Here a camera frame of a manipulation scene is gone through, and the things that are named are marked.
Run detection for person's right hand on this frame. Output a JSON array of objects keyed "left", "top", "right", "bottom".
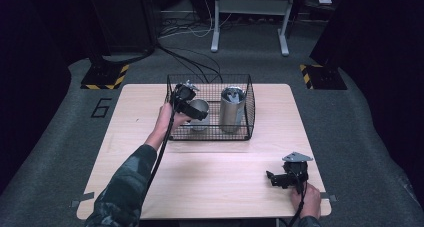
[{"left": 289, "top": 182, "right": 322, "bottom": 220}]

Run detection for black floor cables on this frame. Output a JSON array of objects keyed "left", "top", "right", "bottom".
[{"left": 155, "top": 41, "right": 224, "bottom": 85}]

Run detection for white floor cables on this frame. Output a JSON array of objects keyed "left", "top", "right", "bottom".
[{"left": 158, "top": 0, "right": 234, "bottom": 40}]

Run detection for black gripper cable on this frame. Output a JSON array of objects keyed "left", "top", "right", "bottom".
[
  {"left": 287, "top": 171, "right": 308, "bottom": 227},
  {"left": 143, "top": 96, "right": 177, "bottom": 195}
]

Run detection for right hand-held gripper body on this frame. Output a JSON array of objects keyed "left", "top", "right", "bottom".
[{"left": 281, "top": 151, "right": 314, "bottom": 190}]

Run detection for white metal desk frame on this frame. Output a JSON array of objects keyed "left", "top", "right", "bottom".
[{"left": 210, "top": 0, "right": 298, "bottom": 57}]

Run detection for person's left hand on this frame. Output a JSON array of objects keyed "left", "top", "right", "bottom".
[{"left": 154, "top": 101, "right": 193, "bottom": 139}]

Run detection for black wire mesh basket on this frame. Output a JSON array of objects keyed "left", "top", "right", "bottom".
[{"left": 162, "top": 73, "right": 256, "bottom": 142}]

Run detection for grey tape strip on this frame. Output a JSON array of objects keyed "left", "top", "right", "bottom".
[
  {"left": 319, "top": 192, "right": 338, "bottom": 203},
  {"left": 70, "top": 191, "right": 96, "bottom": 209}
]

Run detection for stainless steel mug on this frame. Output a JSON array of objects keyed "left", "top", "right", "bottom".
[{"left": 187, "top": 98, "right": 211, "bottom": 132}]

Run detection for tall stainless steel tumbler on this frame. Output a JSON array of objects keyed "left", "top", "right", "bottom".
[{"left": 218, "top": 85, "right": 248, "bottom": 135}]

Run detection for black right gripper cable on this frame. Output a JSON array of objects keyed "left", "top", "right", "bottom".
[{"left": 287, "top": 171, "right": 308, "bottom": 227}]

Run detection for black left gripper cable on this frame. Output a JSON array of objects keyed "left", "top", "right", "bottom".
[{"left": 143, "top": 96, "right": 177, "bottom": 195}]

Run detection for black yellow striped stand base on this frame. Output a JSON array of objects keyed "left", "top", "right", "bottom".
[
  {"left": 80, "top": 63, "right": 130, "bottom": 91},
  {"left": 299, "top": 64, "right": 348, "bottom": 91}
]

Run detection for black cabinet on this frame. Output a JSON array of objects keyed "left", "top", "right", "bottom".
[{"left": 87, "top": 0, "right": 158, "bottom": 55}]

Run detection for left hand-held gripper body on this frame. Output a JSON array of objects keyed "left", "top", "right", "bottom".
[{"left": 171, "top": 80, "right": 200, "bottom": 113}]

